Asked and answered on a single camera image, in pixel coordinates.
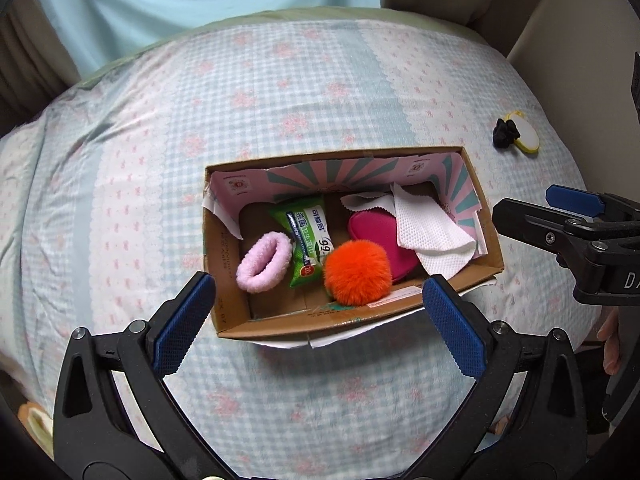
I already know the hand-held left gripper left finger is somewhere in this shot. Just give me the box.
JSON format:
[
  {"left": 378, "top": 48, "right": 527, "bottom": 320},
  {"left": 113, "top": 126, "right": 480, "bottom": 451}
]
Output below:
[{"left": 52, "top": 271, "right": 217, "bottom": 480}]

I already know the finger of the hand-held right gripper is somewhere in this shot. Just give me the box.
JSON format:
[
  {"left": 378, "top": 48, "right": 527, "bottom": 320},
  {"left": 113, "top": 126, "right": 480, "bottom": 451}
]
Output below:
[
  {"left": 546, "top": 184, "right": 640, "bottom": 223},
  {"left": 491, "top": 198, "right": 608, "bottom": 273}
]

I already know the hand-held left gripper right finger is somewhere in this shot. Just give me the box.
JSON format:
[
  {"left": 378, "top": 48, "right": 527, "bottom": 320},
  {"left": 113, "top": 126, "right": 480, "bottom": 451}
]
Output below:
[{"left": 422, "top": 274, "right": 588, "bottom": 480}]

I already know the cardboard box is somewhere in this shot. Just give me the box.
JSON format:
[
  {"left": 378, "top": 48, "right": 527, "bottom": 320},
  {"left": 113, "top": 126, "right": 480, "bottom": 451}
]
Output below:
[{"left": 201, "top": 146, "right": 505, "bottom": 348}]

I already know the pink fluffy scrunchie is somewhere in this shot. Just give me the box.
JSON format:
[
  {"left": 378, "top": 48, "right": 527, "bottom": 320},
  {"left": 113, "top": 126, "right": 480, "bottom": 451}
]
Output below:
[{"left": 236, "top": 231, "right": 293, "bottom": 294}]

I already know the white paper towel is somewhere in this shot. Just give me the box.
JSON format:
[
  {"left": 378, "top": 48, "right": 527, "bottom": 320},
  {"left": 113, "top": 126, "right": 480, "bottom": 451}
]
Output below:
[{"left": 390, "top": 182, "right": 476, "bottom": 278}]

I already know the orange fluffy pompom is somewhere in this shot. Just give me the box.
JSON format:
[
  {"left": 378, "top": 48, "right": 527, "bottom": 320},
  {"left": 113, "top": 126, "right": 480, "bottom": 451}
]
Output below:
[{"left": 323, "top": 240, "right": 392, "bottom": 307}]

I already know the green wet wipes packet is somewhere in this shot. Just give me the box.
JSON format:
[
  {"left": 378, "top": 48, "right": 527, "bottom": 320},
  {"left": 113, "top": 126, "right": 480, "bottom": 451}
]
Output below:
[{"left": 268, "top": 195, "right": 335, "bottom": 289}]

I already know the person's right hand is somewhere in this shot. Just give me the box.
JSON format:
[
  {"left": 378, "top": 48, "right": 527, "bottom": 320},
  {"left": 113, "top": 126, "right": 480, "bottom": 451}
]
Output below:
[{"left": 596, "top": 309, "right": 624, "bottom": 376}]

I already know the black scrunchie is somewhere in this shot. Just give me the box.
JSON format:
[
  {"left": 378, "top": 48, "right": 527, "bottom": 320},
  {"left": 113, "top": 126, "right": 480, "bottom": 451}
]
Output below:
[{"left": 492, "top": 117, "right": 521, "bottom": 148}]

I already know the beige plush slipper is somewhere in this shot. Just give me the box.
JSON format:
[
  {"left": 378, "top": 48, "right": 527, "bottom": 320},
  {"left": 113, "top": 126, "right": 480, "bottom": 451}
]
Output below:
[{"left": 17, "top": 402, "right": 54, "bottom": 461}]

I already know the checked floral bed sheet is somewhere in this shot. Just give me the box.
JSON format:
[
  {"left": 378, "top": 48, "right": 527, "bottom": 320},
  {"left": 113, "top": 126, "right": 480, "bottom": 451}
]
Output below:
[{"left": 0, "top": 20, "right": 601, "bottom": 480}]

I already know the light blue hanging cloth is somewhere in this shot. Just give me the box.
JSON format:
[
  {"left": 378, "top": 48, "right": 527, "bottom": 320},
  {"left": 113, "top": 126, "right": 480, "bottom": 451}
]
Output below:
[{"left": 30, "top": 0, "right": 391, "bottom": 78}]

